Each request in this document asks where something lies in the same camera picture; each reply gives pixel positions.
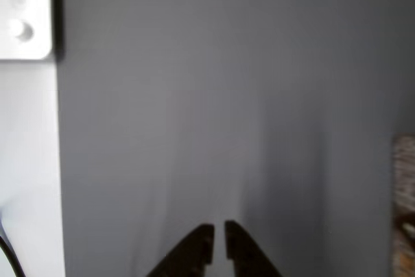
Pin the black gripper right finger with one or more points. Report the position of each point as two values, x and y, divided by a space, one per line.
246 251

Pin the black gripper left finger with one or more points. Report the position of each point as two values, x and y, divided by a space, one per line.
191 254

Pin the patterned open cardboard box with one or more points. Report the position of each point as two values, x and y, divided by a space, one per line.
405 192

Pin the white plate with holes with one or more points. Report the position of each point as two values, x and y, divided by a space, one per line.
26 7

